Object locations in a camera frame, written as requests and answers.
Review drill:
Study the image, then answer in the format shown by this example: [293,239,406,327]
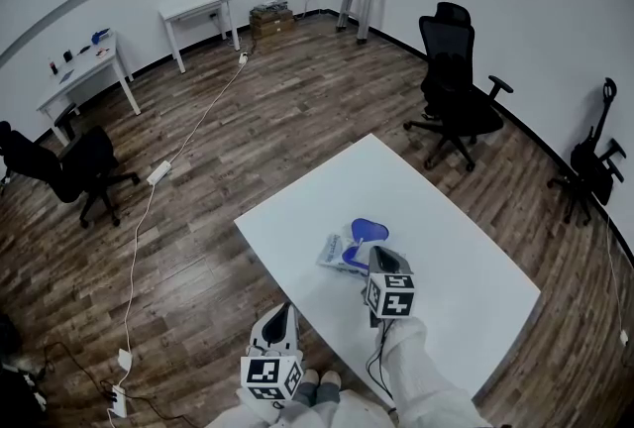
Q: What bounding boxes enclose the large white table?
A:
[233,133,542,410]

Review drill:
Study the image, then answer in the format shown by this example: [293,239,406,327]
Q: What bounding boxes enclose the person's right leg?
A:
[315,385,341,410]

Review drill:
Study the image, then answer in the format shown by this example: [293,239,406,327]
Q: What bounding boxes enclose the person's white coat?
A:
[205,388,397,428]

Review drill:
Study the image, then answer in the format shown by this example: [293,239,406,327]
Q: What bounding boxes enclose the black office chair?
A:
[0,120,141,230]
[403,2,515,173]
[547,77,628,227]

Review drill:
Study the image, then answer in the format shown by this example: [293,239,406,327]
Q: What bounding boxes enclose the person's left forearm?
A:
[205,388,298,428]

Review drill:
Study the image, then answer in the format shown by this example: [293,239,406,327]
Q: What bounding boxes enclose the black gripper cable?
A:
[365,319,397,405]

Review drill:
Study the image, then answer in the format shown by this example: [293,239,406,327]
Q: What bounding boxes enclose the person's right forearm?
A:
[380,316,491,428]

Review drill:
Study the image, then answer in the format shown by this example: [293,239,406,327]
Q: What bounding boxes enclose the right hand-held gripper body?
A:
[364,272,415,328]

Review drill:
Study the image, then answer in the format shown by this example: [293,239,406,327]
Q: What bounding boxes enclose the blue and white packet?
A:
[315,217,411,277]

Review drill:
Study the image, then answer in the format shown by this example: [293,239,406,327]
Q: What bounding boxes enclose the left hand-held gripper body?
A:
[240,347,304,401]

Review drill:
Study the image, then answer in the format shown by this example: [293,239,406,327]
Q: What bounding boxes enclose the cardboard boxes stack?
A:
[249,0,297,45]

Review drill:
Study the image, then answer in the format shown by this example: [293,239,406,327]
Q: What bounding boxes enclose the person's left leg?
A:
[294,380,319,410]

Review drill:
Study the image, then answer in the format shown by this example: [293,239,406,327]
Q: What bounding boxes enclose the person's leg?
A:
[294,380,319,410]
[315,385,341,410]

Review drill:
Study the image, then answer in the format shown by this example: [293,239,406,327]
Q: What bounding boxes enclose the white desk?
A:
[158,0,242,74]
[36,32,143,148]

